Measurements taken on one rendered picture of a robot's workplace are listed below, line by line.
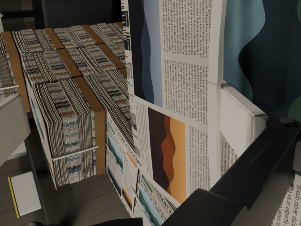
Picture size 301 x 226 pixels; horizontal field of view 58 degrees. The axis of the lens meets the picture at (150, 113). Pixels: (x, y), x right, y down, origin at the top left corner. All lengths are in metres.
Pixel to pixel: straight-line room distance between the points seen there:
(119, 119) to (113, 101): 0.13
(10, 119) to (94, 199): 3.79
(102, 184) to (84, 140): 2.84
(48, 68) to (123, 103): 0.44
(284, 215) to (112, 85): 1.13
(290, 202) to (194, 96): 0.10
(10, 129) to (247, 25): 0.15
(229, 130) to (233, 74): 0.04
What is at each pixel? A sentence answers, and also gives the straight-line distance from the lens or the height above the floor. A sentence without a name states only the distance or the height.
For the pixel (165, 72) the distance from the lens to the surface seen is 0.25.
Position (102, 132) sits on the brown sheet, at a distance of 1.17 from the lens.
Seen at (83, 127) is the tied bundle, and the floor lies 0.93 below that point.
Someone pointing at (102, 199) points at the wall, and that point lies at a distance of 3.98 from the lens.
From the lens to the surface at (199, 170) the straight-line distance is 0.25.
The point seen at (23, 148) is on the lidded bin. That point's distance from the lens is 3.31.
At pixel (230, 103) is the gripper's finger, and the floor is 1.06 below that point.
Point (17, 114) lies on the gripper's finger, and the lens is 0.19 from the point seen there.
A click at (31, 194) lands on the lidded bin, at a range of 3.26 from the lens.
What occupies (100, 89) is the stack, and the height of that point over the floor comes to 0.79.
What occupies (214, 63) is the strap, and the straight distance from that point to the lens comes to 0.17.
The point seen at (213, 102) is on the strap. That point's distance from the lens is 0.17.
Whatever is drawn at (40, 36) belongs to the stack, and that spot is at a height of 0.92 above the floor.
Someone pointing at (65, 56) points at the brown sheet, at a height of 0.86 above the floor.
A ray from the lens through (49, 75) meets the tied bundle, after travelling 1.35.
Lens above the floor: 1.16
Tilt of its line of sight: 26 degrees down
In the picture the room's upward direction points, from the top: 104 degrees counter-clockwise
